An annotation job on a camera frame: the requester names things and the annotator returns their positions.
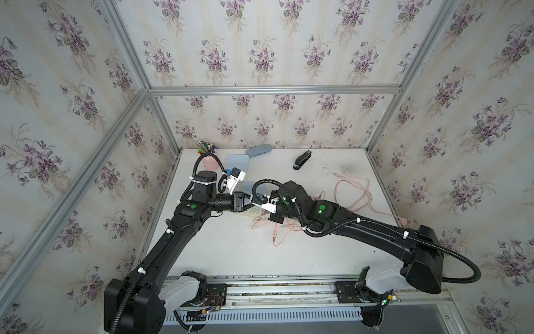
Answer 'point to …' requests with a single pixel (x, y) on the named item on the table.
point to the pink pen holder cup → (211, 163)
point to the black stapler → (302, 159)
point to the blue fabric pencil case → (258, 149)
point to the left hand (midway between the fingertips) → (258, 202)
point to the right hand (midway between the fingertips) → (265, 200)
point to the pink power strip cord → (370, 200)
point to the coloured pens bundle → (204, 147)
